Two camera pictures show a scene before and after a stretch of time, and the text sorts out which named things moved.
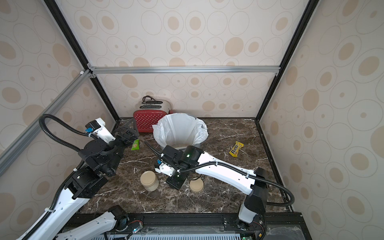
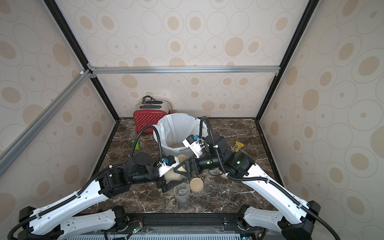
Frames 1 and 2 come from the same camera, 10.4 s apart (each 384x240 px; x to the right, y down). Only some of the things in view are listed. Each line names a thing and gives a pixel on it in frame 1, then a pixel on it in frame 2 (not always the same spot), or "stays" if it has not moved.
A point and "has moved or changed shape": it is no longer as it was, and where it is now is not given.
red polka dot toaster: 148,112 stays
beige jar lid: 196,185 stays
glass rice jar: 123,121 → 182,192
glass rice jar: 149,181 has moved or changed shape
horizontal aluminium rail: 265,69 stays
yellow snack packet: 234,151 stays
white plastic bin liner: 179,129 stays
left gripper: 131,137 → 169,185
